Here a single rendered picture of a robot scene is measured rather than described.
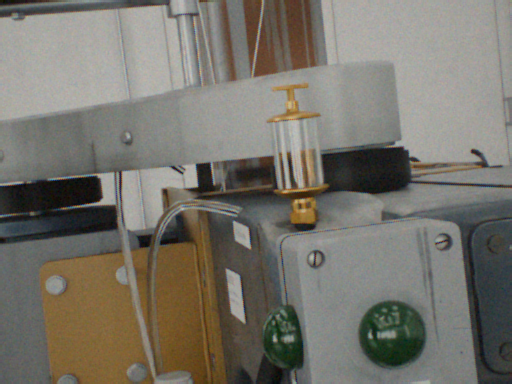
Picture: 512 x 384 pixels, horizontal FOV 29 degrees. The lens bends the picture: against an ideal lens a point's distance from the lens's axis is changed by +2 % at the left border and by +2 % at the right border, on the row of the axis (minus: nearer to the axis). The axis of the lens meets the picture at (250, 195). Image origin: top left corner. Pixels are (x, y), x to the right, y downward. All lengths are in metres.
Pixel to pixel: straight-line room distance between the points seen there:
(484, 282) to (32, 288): 0.45
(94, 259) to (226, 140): 0.24
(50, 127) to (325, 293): 0.40
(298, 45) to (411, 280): 0.57
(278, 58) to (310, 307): 0.58
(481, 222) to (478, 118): 5.63
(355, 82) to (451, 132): 5.47
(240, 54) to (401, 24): 5.05
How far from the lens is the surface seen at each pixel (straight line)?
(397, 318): 0.42
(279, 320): 0.44
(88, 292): 0.84
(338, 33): 5.89
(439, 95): 6.05
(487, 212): 0.51
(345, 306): 0.43
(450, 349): 0.45
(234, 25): 0.97
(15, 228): 0.88
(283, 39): 0.98
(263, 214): 0.52
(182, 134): 0.67
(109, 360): 0.85
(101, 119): 0.73
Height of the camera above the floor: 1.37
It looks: 3 degrees down
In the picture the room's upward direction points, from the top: 7 degrees counter-clockwise
